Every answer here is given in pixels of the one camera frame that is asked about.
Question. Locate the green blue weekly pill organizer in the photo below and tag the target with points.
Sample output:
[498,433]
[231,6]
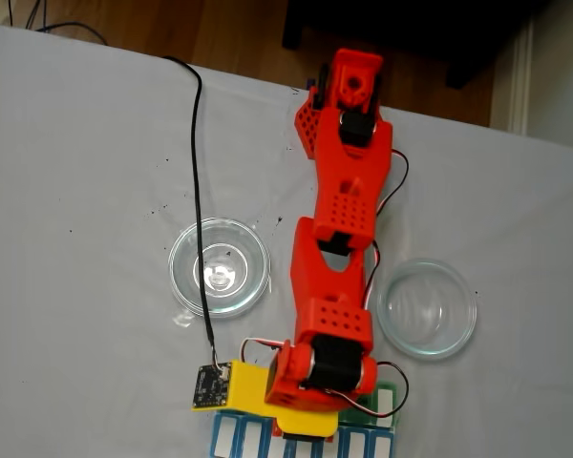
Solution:
[384,405]

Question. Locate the pale grey tablecloth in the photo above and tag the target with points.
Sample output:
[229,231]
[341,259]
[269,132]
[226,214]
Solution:
[76,143]

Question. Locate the clear glass bowl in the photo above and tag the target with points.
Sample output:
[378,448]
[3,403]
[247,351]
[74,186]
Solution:
[430,305]
[239,248]

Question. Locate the white wall trim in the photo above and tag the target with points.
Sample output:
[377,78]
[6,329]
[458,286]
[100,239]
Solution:
[520,76]

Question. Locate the dark wooden furniture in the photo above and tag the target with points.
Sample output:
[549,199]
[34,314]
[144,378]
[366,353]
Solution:
[506,24]

